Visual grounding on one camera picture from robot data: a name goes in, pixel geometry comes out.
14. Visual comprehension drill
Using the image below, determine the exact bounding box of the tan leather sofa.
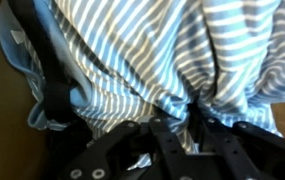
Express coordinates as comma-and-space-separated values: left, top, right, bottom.
0, 0, 285, 180

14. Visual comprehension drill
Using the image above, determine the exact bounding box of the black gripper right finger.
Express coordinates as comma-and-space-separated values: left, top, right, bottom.
188, 103, 212, 150

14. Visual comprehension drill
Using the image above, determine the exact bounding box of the light blue striped shirt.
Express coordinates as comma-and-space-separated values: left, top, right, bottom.
0, 0, 285, 168

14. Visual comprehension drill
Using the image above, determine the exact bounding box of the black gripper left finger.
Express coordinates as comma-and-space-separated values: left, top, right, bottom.
8, 0, 75, 123

